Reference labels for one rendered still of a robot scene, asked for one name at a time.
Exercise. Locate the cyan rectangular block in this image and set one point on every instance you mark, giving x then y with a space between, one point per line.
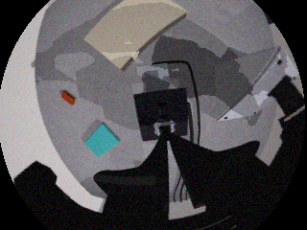
101 141

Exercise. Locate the orange rectangular block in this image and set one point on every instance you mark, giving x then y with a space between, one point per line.
69 99

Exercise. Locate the cream flat rectangular slab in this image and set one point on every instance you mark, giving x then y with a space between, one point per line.
131 26

